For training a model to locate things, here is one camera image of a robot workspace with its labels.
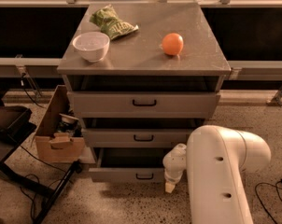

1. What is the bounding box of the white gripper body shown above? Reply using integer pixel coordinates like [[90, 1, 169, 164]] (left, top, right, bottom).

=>
[[162, 143, 187, 184]]

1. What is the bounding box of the grey bottom drawer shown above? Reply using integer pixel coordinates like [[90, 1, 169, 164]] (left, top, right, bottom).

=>
[[89, 147, 170, 183]]

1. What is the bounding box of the grey drawer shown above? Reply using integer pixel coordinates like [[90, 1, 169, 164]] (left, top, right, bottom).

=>
[[82, 129, 191, 148], [89, 147, 170, 183], [67, 91, 220, 119]]

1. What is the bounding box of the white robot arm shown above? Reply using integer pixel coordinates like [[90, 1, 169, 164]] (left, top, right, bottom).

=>
[[162, 125, 271, 224]]

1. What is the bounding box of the grey middle drawer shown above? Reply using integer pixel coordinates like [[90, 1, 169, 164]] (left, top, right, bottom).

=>
[[82, 129, 191, 148]]

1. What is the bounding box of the grey metal drawer cabinet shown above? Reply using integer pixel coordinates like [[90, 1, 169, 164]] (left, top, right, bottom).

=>
[[57, 1, 233, 156]]

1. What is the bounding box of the grey top drawer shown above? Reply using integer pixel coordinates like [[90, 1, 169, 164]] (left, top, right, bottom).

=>
[[67, 91, 220, 119]]

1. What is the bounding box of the grey metal railing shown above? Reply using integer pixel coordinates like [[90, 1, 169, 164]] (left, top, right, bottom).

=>
[[0, 0, 282, 104]]

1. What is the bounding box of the white cup in box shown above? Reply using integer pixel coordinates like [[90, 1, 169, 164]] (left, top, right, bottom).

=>
[[60, 114, 78, 124]]

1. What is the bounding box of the orange fruit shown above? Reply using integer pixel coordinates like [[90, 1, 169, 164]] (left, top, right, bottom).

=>
[[162, 33, 184, 55]]

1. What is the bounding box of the brown cardboard box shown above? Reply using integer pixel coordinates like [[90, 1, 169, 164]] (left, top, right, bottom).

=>
[[35, 85, 85, 163]]

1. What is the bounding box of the white bowl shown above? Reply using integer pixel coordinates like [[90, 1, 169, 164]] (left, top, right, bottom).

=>
[[72, 32, 110, 63]]

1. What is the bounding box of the green chip bag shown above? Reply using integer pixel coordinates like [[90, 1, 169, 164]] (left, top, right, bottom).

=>
[[90, 5, 138, 40]]

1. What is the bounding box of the black floor cable right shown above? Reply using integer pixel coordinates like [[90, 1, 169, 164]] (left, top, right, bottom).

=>
[[254, 180, 282, 224]]

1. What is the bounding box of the black floor cable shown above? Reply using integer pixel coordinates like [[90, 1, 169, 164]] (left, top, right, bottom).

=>
[[19, 145, 74, 221], [254, 180, 282, 224]]

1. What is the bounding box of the black floor cable left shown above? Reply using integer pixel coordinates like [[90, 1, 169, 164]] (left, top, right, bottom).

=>
[[19, 145, 74, 221]]

